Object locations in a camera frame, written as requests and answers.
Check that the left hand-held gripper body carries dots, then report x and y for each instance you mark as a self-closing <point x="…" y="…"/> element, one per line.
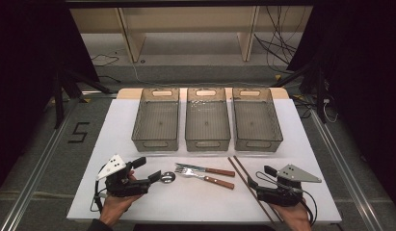
<point x="121" y="186"/>

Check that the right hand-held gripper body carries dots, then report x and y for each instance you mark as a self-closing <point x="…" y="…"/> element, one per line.
<point x="282" y="194"/>

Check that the silver metal spoon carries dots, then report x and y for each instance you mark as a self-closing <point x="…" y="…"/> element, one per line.
<point x="168" y="177"/>

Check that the brown wooden chopstick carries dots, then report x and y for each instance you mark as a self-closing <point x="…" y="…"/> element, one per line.
<point x="242" y="167"/>
<point x="240" y="175"/>

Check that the smoky transparent plastic bin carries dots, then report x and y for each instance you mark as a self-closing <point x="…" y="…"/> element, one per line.
<point x="157" y="122"/>
<point x="256" y="125"/>
<point x="206" y="128"/>

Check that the person's left hand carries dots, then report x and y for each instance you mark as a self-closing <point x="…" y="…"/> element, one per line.
<point x="115" y="207"/>

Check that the person's right hand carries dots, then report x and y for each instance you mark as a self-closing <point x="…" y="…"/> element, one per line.
<point x="293" y="218"/>

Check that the white table cover sheet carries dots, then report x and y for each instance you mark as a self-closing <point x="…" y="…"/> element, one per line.
<point x="186" y="202"/>

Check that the black metal stand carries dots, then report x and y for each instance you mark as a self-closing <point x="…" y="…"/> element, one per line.
<point x="59" y="102"/>
<point x="321" y="96"/>

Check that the dark curtain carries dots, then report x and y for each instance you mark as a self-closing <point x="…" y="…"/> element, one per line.
<point x="25" y="64"/>
<point x="362" y="64"/>

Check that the light wooden shelf unit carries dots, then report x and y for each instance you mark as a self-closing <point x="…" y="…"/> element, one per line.
<point x="186" y="19"/>

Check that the aluminium floor rail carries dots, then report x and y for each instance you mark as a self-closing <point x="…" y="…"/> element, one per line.
<point x="353" y="186"/>
<point x="34" y="179"/>

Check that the black metal frame bar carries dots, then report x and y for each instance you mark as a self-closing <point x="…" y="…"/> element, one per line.
<point x="186" y="3"/>

